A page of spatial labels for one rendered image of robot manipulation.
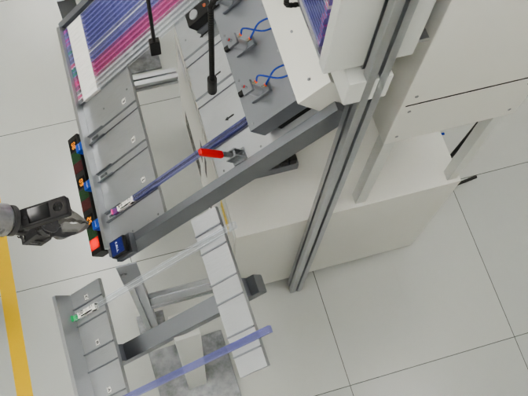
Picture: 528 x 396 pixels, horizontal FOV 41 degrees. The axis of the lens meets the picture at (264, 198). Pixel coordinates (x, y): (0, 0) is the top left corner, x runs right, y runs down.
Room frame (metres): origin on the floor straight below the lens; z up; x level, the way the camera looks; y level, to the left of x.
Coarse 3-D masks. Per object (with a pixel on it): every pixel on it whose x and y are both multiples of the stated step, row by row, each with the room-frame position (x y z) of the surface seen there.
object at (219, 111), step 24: (216, 24) 0.95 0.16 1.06; (192, 48) 0.91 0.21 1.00; (216, 48) 0.89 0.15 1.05; (192, 72) 0.86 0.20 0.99; (216, 72) 0.84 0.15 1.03; (216, 96) 0.79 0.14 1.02; (216, 120) 0.74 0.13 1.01; (240, 144) 0.67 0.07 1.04; (264, 144) 0.66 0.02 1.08; (216, 168) 0.63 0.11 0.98
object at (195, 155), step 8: (240, 120) 0.71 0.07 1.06; (232, 128) 0.70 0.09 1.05; (240, 128) 0.70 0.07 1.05; (224, 136) 0.69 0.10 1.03; (208, 144) 0.68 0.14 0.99; (216, 144) 0.68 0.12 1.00; (184, 160) 0.66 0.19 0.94; (192, 160) 0.66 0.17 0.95; (176, 168) 0.65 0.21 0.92; (160, 176) 0.64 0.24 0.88; (168, 176) 0.64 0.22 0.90; (152, 184) 0.63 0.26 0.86; (160, 184) 0.63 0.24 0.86; (136, 192) 0.61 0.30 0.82; (144, 192) 0.61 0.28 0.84; (136, 200) 0.60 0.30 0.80
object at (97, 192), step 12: (60, 36) 1.07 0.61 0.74; (60, 48) 1.03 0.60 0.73; (72, 84) 0.93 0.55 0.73; (72, 96) 0.89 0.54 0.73; (84, 120) 0.83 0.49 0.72; (84, 132) 0.79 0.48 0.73; (84, 144) 0.76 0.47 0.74; (84, 156) 0.73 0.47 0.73; (96, 168) 0.70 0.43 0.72; (96, 180) 0.67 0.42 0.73; (96, 192) 0.63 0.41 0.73; (96, 204) 0.60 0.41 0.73; (108, 228) 0.55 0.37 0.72; (108, 240) 0.52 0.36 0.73
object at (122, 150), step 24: (96, 96) 0.89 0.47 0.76; (120, 96) 0.86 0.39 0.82; (96, 120) 0.82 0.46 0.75; (120, 120) 0.80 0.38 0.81; (96, 144) 0.76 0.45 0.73; (120, 144) 0.75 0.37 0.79; (144, 144) 0.73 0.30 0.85; (120, 168) 0.69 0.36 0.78; (144, 168) 0.67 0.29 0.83; (120, 192) 0.63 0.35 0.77; (120, 216) 0.57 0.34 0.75; (144, 216) 0.56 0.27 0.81
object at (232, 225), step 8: (232, 224) 0.49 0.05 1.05; (216, 232) 0.47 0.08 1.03; (224, 232) 0.47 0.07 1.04; (200, 240) 0.46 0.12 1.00; (208, 240) 0.46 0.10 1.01; (192, 248) 0.45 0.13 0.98; (200, 248) 0.45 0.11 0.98; (176, 256) 0.43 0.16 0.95; (184, 256) 0.43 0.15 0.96; (160, 264) 0.42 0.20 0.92; (168, 264) 0.42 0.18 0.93; (152, 272) 0.41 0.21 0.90; (160, 272) 0.41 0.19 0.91; (136, 280) 0.39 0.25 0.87; (144, 280) 0.39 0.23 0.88; (120, 288) 0.38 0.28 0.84; (128, 288) 0.38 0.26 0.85; (112, 296) 0.36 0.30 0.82; (96, 304) 0.34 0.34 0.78; (104, 304) 0.35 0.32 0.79
